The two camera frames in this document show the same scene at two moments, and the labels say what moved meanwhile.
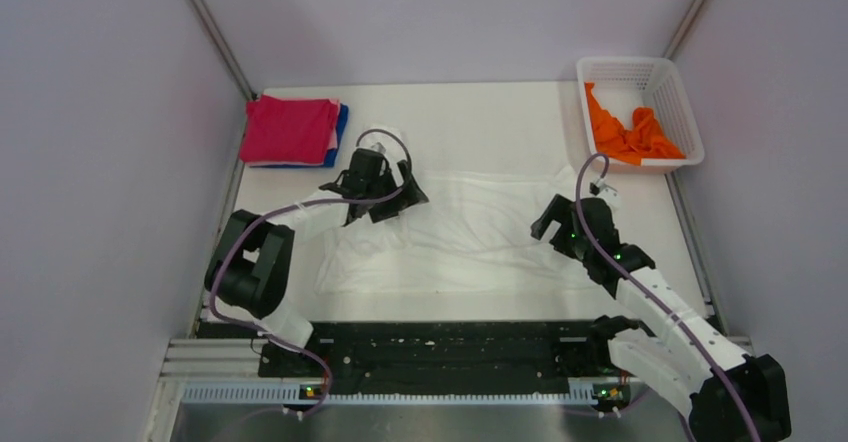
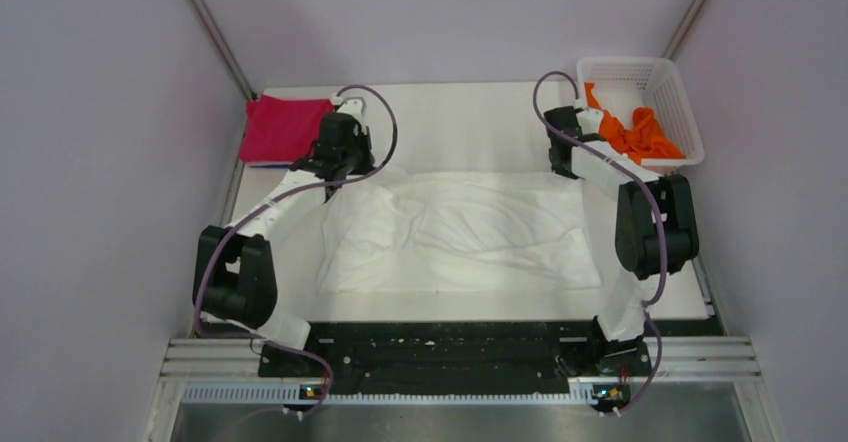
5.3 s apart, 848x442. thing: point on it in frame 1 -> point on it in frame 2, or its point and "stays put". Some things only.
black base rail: x=557 y=352 stays put
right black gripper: x=559 y=210 -> x=566 y=174
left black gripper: x=411 y=196 -> x=367 y=163
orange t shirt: x=646 y=139 stays put
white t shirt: x=473 y=234 stays put
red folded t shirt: x=287 y=129 stays put
